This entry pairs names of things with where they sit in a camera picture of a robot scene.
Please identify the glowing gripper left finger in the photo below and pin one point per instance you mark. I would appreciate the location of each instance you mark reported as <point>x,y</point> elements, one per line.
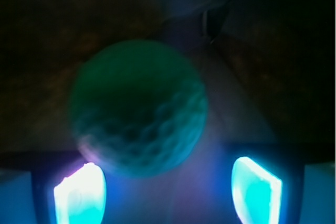
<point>72,196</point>

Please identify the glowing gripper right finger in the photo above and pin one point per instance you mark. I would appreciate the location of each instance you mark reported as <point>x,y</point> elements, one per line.
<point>265,192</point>

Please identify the green dimpled ball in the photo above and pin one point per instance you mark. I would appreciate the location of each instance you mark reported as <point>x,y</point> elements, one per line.
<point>137,108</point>

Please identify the brown paper-lined cardboard box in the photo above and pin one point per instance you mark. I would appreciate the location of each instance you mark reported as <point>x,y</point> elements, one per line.
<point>269,65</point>

